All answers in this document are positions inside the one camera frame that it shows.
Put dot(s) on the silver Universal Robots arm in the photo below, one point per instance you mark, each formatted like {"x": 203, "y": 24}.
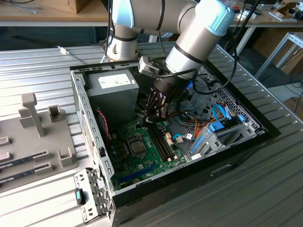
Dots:
{"x": 194, "y": 42}

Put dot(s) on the black open PC case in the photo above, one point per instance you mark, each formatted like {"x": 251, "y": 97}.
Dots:
{"x": 170, "y": 196}

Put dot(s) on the blue expansion slot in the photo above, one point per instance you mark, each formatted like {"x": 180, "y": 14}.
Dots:
{"x": 139, "y": 173}

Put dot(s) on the grey metal optical drive cage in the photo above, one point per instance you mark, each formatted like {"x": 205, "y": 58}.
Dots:
{"x": 197, "y": 101}

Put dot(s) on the grey power supply unit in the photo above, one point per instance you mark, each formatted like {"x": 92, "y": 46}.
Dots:
{"x": 113, "y": 101}

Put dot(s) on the perforated metal drive cage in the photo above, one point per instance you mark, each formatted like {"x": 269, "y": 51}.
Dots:
{"x": 213, "y": 94}

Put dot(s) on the small white box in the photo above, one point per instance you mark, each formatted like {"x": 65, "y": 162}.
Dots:
{"x": 251, "y": 16}

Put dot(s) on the hard disk in blue carrier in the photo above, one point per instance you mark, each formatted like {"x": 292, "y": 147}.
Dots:
{"x": 216, "y": 126}

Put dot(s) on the long wooden desk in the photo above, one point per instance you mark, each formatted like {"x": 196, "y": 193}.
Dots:
{"x": 267, "y": 20}

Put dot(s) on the grey metal disk bay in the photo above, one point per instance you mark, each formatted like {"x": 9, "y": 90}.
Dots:
{"x": 210, "y": 146}

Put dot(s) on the grey parts rack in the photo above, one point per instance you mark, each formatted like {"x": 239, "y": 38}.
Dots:
{"x": 28, "y": 142}

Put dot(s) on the small square CPU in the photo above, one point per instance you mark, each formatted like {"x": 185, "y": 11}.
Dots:
{"x": 138, "y": 147}

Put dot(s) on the brown cardboard sheet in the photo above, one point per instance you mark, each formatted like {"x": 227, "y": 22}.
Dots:
{"x": 267, "y": 40}

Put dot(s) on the dark RAM stick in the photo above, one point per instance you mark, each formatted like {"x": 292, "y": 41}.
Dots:
{"x": 16, "y": 162}
{"x": 17, "y": 176}

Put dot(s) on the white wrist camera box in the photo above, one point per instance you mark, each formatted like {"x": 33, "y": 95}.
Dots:
{"x": 144, "y": 67}

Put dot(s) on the metal expansion card bracket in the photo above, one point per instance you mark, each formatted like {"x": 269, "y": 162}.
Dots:
{"x": 87, "y": 177}

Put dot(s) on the CPU socket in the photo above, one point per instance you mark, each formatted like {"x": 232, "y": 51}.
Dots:
{"x": 140, "y": 155}

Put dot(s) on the black teal bracket latch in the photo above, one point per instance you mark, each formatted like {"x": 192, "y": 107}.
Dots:
{"x": 79, "y": 196}

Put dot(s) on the aluminium profile frame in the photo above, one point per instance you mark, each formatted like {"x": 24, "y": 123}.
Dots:
{"x": 272, "y": 55}

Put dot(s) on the black RAM slot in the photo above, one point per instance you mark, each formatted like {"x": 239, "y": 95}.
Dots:
{"x": 162, "y": 144}
{"x": 159, "y": 144}
{"x": 165, "y": 143}
{"x": 168, "y": 142}

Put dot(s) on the black slanted pole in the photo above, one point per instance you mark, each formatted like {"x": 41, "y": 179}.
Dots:
{"x": 246, "y": 23}

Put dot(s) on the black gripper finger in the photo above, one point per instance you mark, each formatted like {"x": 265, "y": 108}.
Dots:
{"x": 150, "y": 104}
{"x": 162, "y": 106}

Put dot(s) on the green motherboard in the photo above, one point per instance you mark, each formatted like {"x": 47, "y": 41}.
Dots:
{"x": 146, "y": 165}

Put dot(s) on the blue plastic rail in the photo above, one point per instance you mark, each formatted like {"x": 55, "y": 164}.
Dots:
{"x": 197, "y": 144}

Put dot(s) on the open brown cardboard box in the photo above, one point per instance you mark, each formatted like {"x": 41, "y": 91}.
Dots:
{"x": 281, "y": 8}

